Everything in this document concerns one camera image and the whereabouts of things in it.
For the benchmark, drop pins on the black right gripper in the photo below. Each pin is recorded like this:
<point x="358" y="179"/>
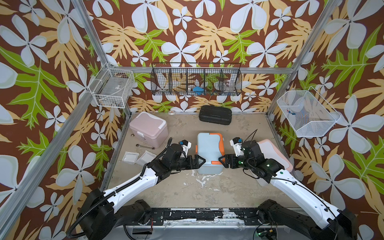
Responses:
<point x="228" y="157"/>

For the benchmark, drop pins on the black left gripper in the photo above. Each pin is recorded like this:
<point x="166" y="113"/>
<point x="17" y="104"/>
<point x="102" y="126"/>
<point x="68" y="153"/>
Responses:
<point x="195" y="164"/>

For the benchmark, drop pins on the grey box orange handle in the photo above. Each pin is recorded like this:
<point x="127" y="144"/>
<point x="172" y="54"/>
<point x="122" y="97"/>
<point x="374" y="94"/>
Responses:
<point x="210" y="146"/>

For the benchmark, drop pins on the white and salmon first aid box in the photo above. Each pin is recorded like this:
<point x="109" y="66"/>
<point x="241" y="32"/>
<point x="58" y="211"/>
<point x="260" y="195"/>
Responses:
<point x="270" y="151"/>

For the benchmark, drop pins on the white gauze packet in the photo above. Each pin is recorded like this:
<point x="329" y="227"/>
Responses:
<point x="145" y="158"/>
<point x="130" y="157"/>

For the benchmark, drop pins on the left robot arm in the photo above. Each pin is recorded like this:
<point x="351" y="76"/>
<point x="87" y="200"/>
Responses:
<point x="104" y="211"/>

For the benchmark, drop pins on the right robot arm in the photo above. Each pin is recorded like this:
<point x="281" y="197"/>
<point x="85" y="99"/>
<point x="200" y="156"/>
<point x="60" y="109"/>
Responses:
<point x="321" y="221"/>

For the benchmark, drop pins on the silver ratchet wrench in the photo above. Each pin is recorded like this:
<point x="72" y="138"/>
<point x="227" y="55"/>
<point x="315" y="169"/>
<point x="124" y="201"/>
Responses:
<point x="146" y="147"/>

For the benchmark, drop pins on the black hard case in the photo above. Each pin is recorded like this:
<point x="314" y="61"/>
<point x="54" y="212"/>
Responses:
<point x="215" y="115"/>

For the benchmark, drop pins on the pink medicine chest box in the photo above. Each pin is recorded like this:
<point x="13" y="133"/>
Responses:
<point x="150" y="129"/>

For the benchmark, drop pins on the clear tape roll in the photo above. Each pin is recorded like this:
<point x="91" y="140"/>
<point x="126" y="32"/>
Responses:
<point x="171" y="113"/>

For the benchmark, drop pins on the blue item in black basket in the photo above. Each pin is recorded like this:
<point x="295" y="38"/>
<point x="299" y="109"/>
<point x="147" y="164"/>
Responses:
<point x="198" y="91"/>

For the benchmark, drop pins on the white mesh basket right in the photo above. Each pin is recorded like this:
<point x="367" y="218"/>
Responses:
<point x="309" y="114"/>

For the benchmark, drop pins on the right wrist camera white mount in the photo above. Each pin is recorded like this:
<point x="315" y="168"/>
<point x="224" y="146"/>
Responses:
<point x="236" y="143"/>

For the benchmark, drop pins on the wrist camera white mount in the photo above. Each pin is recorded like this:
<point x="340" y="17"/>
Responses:
<point x="186" y="145"/>
<point x="236" y="143"/>

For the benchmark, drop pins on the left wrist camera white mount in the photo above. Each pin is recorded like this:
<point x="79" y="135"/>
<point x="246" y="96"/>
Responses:
<point x="186" y="145"/>

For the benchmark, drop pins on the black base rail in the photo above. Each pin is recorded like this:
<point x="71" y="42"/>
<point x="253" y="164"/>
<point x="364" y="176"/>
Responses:
<point x="242" y="216"/>

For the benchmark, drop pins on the black wire basket rear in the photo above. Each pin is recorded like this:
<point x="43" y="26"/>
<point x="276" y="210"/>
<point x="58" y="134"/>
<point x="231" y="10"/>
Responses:
<point x="217" y="79"/>

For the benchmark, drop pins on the white wire basket left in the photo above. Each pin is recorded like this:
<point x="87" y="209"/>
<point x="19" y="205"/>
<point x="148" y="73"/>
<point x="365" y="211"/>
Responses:
<point x="111" y="87"/>

